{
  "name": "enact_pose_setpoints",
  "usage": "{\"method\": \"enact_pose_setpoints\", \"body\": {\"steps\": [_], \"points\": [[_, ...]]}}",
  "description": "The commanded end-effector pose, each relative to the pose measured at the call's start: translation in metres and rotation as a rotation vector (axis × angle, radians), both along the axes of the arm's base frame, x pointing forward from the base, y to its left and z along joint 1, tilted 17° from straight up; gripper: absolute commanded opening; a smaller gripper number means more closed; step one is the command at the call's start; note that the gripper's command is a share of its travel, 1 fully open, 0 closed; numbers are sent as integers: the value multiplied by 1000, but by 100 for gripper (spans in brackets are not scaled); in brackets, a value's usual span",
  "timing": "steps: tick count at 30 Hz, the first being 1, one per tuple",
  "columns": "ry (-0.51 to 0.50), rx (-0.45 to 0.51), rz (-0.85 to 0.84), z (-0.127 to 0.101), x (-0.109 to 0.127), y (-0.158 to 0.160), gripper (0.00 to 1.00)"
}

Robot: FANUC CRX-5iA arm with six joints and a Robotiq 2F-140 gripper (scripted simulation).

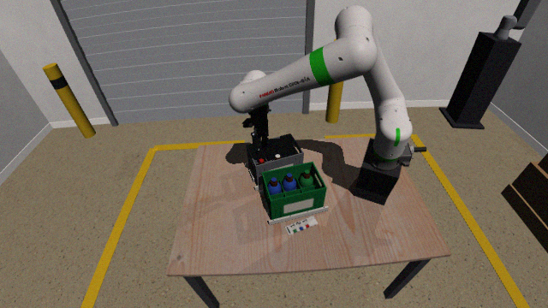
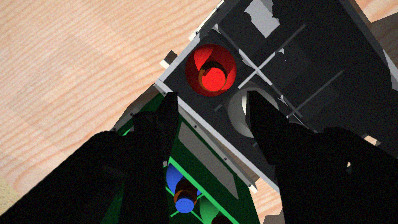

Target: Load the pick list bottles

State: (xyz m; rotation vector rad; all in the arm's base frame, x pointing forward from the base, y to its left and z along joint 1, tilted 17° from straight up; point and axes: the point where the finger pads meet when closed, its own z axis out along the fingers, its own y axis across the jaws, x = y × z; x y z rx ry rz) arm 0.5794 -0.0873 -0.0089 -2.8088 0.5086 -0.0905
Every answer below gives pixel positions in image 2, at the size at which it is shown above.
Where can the red bottle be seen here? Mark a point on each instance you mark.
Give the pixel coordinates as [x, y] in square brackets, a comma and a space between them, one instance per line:
[210, 70]

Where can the green crate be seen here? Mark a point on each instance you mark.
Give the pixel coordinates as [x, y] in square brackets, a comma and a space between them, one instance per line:
[193, 157]

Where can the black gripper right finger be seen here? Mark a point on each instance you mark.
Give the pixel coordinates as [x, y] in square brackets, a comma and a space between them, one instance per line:
[314, 186]

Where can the dark grey plastic crate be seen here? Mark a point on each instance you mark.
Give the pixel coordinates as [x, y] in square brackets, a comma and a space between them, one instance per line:
[316, 58]

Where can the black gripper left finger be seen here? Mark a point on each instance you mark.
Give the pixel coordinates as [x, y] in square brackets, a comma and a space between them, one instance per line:
[76, 192]

